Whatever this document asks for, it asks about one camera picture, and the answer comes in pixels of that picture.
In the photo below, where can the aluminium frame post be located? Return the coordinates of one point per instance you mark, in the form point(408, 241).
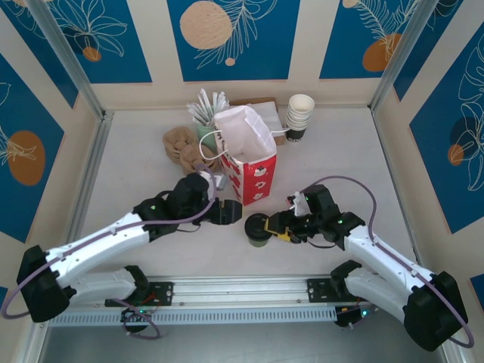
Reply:
point(68, 56)
point(404, 56)

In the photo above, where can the red white paper bag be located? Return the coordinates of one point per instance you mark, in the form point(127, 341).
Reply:
point(253, 177)

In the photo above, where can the beige pulp cup carrier stack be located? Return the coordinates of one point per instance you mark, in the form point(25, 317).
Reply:
point(177, 143)

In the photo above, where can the aluminium side rail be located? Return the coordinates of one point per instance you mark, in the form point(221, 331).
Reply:
point(92, 174)

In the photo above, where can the black coffee cup lid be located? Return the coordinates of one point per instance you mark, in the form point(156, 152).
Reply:
point(256, 225)

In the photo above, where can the paper cup stack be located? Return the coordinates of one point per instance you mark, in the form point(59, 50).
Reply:
point(298, 121)

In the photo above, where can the blue floral wall panel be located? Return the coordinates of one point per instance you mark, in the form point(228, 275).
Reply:
point(34, 113)
point(435, 170)
point(38, 49)
point(348, 38)
point(113, 38)
point(264, 38)
point(435, 49)

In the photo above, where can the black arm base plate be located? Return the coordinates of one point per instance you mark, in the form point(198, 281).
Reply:
point(319, 290)
point(162, 293)

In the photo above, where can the paper coffee cup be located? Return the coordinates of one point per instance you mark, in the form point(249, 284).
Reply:
point(259, 243)

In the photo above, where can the white napkin stack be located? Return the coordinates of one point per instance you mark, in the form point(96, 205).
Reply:
point(270, 113)
point(281, 139)

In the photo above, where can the mint green holder cup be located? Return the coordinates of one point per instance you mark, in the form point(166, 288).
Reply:
point(204, 131)

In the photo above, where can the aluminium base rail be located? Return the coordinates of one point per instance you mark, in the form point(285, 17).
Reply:
point(242, 291)

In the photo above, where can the white wrapped straw bundle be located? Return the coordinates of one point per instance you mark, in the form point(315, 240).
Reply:
point(206, 107)

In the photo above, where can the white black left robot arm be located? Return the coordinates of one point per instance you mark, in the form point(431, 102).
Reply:
point(94, 242)

